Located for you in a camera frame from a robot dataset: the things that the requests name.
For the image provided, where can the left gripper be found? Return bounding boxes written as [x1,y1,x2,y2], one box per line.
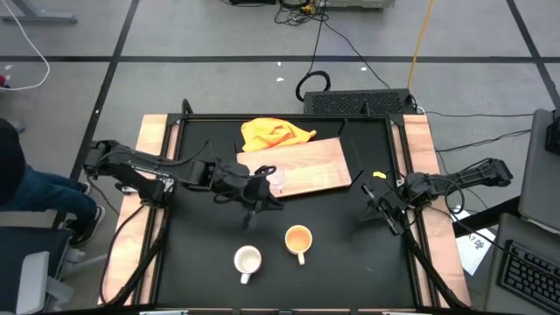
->
[208,160,284,232]

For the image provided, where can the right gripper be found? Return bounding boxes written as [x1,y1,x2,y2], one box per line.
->
[359,172,424,237]

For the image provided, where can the clear glass cup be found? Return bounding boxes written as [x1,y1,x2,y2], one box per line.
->
[264,168,286,196]

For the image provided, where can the peach plastic mug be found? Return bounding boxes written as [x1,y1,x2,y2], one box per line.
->
[283,224,314,267]

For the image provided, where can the grey white patterned mug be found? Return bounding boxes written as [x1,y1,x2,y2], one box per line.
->
[233,244,264,286]

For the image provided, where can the wooden cutting board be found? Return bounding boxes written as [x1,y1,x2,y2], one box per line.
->
[231,116,366,201]

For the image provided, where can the orange cloth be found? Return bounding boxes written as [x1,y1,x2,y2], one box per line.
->
[240,116,319,154]

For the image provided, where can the wooden table side board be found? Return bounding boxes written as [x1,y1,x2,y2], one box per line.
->
[98,114,180,307]
[402,114,473,307]

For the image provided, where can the white paper sheet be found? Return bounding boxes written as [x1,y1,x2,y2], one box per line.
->
[450,204,498,277]

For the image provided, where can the black computer box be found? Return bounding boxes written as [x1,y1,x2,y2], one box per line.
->
[302,87,417,116]

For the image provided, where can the grey laptop with black keyboard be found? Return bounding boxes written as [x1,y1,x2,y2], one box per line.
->
[483,213,560,315]

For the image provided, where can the grey flat panel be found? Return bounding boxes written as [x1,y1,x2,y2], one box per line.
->
[517,108,560,234]

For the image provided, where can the black box device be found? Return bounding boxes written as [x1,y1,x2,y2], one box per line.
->
[544,108,560,156]

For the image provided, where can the person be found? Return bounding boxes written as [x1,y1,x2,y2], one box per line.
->
[0,116,107,247]

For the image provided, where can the grey office chair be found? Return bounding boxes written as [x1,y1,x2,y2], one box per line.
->
[0,209,102,315]

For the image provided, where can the grey metal desk foot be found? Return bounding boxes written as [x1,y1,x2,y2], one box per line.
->
[0,0,78,25]

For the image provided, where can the black aluminium table frame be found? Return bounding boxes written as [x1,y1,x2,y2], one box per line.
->
[98,98,473,315]

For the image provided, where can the coiled black cable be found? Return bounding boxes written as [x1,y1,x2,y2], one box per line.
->
[294,70,333,103]

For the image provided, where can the yellow cable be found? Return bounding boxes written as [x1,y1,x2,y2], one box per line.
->
[406,0,436,91]

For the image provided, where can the tangled black cables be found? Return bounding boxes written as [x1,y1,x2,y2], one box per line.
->
[273,0,329,26]

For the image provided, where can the white cable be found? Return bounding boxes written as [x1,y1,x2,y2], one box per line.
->
[0,0,52,92]

